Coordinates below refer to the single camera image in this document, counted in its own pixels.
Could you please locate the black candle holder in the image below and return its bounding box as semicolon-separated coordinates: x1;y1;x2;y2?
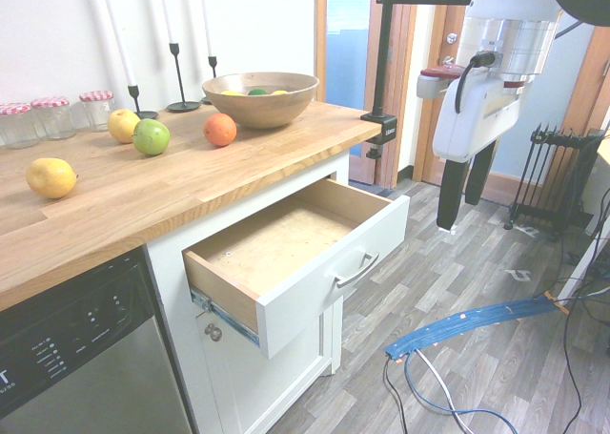
200;55;219;105
165;42;202;114
127;84;159;120

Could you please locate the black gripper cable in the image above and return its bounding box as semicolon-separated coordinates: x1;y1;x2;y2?
454;50;504;115

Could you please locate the black oil radiator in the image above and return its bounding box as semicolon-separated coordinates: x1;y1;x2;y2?
504;122;604;243

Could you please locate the blue floor cable cover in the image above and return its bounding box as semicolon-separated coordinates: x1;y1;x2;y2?
383;294;571;364

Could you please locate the stainless steel dishwasher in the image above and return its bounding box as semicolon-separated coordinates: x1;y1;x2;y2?
0;247;194;434

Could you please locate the green apple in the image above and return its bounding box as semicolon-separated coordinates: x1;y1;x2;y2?
132;118;172;156

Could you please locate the white floor cable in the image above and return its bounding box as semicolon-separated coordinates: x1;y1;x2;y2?
413;349;474;434

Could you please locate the wooden door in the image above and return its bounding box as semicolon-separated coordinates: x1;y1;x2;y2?
412;0;478;185

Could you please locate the large wooden bowl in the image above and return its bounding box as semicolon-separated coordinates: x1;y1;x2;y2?
201;72;320;130

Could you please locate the glass jar red checked lid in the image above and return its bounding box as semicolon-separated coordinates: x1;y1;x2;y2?
30;96;77;141
0;102;40;150
79;90;117;133

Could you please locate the black clamp camera stand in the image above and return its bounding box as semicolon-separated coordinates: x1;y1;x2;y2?
360;0;474;162

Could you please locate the silver drawer handle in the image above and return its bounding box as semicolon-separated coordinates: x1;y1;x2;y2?
333;251;381;290

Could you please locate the white kitchen cabinet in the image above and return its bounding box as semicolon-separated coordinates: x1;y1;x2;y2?
145;150;352;434

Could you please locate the black floor cable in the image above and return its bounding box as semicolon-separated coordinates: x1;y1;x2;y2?
555;236;610;434
383;355;409;434

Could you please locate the white drawer with wooden inside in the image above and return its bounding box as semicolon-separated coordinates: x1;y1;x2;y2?
182;177;411;361

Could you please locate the blue floor cable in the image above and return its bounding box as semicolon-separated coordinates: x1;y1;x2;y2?
403;351;521;434

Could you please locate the orange fruit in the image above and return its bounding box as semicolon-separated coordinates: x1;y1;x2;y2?
203;113;238;148

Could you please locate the yellow apple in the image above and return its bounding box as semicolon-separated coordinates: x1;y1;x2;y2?
107;108;142;144

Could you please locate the large yellow lemon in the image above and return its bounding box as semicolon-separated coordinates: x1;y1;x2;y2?
26;157;79;200

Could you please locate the grey wrist camera red top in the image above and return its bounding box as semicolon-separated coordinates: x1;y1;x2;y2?
416;65;462;99

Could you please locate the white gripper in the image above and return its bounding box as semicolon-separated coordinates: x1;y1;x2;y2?
432;66;521;233

